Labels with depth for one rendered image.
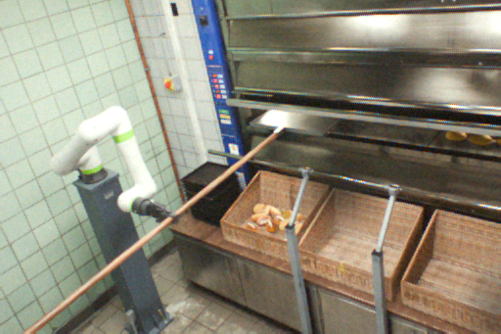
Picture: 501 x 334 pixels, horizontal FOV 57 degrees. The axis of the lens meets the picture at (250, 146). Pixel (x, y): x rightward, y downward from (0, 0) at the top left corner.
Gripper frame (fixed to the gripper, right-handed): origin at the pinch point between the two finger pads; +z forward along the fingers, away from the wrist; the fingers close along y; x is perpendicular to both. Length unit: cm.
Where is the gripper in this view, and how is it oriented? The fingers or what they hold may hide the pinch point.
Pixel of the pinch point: (172, 216)
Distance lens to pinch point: 228.9
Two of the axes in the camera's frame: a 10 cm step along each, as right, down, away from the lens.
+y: 1.7, 8.9, 4.3
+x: -6.0, 4.4, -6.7
